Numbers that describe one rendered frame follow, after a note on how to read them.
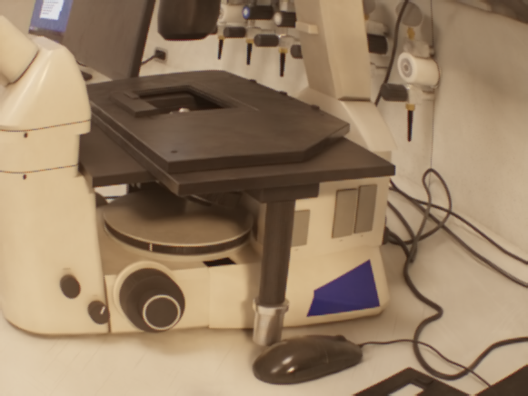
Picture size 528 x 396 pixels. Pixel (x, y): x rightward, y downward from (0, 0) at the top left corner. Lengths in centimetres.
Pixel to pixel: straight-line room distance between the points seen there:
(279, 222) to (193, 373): 16
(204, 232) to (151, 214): 7
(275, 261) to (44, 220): 22
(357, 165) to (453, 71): 57
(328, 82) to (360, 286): 22
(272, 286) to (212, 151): 14
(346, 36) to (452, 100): 42
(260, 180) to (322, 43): 27
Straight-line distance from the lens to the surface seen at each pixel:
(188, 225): 85
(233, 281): 81
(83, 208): 73
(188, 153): 67
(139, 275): 75
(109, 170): 70
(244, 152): 68
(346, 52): 89
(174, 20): 80
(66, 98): 69
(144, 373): 73
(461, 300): 94
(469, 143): 124
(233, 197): 84
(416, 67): 124
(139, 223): 85
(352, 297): 86
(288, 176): 68
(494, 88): 117
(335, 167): 70
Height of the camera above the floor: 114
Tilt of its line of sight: 19 degrees down
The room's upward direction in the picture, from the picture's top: 4 degrees clockwise
